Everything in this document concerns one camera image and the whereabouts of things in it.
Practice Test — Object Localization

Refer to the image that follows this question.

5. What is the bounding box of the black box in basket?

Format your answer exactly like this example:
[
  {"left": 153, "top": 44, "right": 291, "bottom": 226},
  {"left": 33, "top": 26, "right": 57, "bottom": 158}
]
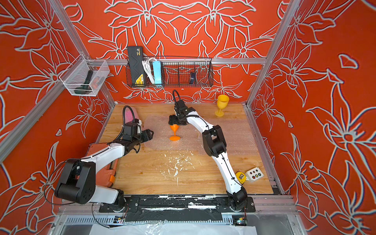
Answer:
[{"left": 127, "top": 46, "right": 145, "bottom": 87}]

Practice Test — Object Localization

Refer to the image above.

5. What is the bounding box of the yellow plastic wine glass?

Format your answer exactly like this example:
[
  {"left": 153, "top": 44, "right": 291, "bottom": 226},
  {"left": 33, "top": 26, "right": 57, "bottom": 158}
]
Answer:
[{"left": 215, "top": 95, "right": 229, "bottom": 117}]

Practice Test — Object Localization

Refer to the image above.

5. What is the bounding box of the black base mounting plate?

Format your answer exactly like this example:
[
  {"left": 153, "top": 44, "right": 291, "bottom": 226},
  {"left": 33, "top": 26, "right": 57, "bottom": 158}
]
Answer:
[{"left": 99, "top": 195, "right": 256, "bottom": 213}]

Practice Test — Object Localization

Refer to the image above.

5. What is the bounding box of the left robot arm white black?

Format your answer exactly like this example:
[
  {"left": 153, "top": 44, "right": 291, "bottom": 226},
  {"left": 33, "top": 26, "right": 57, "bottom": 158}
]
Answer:
[{"left": 54, "top": 119, "right": 154, "bottom": 211}]

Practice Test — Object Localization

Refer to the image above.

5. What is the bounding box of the light blue power bank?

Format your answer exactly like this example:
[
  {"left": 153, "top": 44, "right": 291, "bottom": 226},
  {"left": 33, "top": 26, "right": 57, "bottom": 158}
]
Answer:
[{"left": 152, "top": 61, "right": 162, "bottom": 86}]

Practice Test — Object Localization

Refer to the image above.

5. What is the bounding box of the dark green tool in bin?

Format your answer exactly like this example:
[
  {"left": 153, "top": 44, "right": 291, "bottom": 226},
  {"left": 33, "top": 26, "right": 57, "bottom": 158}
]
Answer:
[{"left": 74, "top": 70, "right": 94, "bottom": 95}]

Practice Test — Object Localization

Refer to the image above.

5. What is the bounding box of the white button control box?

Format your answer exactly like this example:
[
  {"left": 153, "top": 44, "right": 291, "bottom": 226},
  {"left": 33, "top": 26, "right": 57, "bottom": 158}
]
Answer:
[{"left": 246, "top": 167, "right": 264, "bottom": 182}]

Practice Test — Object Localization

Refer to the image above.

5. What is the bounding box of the orange plastic tool case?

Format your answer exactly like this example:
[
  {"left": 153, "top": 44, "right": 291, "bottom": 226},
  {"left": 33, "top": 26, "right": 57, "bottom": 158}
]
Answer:
[{"left": 86, "top": 144, "right": 118, "bottom": 188}]

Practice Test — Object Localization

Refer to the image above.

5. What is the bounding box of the white coiled cable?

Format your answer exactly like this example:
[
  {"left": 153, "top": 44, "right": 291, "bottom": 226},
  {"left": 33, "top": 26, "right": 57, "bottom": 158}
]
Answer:
[{"left": 141, "top": 57, "right": 158, "bottom": 84}]

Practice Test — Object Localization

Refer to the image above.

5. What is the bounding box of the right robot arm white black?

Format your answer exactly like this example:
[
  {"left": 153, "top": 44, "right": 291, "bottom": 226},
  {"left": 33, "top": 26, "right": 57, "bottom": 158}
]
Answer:
[{"left": 169, "top": 99, "right": 248, "bottom": 211}]

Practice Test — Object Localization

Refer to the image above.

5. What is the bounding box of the yellow tape measure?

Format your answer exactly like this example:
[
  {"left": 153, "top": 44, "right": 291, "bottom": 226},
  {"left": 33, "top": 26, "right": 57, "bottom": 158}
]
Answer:
[{"left": 236, "top": 171, "right": 247, "bottom": 185}]

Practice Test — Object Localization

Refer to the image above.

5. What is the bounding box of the orange plastic wine glass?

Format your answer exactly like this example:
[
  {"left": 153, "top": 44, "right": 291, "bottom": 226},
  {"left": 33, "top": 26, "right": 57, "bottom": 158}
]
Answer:
[{"left": 169, "top": 124, "right": 180, "bottom": 142}]

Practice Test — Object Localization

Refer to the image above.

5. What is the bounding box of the black wire wall basket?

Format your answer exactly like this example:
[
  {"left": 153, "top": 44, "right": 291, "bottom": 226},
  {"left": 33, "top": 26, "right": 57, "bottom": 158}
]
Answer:
[{"left": 125, "top": 56, "right": 214, "bottom": 88}]

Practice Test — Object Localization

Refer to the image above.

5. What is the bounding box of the clear acrylic wall bin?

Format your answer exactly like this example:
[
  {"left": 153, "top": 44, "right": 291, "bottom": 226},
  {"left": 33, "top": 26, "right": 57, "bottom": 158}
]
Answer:
[{"left": 59, "top": 54, "right": 110, "bottom": 97}]

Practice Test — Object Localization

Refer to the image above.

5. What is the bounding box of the pink glass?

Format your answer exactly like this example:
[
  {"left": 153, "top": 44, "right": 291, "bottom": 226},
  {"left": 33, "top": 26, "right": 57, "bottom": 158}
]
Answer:
[{"left": 122, "top": 105, "right": 142, "bottom": 126}]

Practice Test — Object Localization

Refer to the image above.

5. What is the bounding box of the bubble wrap sheet clear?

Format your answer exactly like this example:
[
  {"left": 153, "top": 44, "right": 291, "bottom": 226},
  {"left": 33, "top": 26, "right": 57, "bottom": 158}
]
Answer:
[{"left": 208, "top": 118, "right": 259, "bottom": 156}]

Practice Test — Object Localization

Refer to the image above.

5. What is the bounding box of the small dark object in basket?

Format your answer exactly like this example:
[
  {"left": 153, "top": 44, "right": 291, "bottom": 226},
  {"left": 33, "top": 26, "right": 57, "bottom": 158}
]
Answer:
[{"left": 189, "top": 72, "right": 196, "bottom": 84}]

